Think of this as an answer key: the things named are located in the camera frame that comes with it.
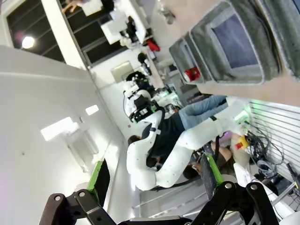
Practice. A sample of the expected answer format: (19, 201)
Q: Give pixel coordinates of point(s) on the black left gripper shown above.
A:
(143, 110)

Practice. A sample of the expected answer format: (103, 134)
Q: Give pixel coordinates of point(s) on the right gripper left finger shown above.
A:
(70, 206)

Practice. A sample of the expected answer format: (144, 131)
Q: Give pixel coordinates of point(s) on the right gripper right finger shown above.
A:
(246, 204)

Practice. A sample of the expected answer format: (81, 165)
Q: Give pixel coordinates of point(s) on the crushed red drink can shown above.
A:
(192, 73)

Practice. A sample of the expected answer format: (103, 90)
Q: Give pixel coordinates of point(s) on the large rectangular ceiling light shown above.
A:
(58, 129)

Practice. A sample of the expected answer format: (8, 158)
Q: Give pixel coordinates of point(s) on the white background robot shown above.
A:
(131, 93)

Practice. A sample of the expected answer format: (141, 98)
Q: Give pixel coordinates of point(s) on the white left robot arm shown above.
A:
(201, 136)

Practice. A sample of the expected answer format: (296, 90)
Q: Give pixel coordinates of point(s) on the clear plastic cup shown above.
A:
(168, 16)

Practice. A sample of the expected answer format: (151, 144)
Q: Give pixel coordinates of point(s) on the yellow red emergency stop button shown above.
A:
(242, 140)

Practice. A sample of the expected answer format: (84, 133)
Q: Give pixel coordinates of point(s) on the person in jeans dark shirt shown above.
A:
(199, 109)

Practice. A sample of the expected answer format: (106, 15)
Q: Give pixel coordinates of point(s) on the round ceiling lamp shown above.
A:
(28, 42)

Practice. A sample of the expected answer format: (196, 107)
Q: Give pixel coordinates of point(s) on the grey fabric basket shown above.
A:
(178, 54)
(236, 42)
(288, 47)

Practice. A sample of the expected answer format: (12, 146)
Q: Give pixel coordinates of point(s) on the seated dark-haired person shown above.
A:
(191, 172)

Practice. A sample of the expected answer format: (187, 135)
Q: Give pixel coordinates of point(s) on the small rectangular ceiling light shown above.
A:
(92, 110)

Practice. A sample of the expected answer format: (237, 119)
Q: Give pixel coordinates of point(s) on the white slatted panel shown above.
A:
(281, 122)

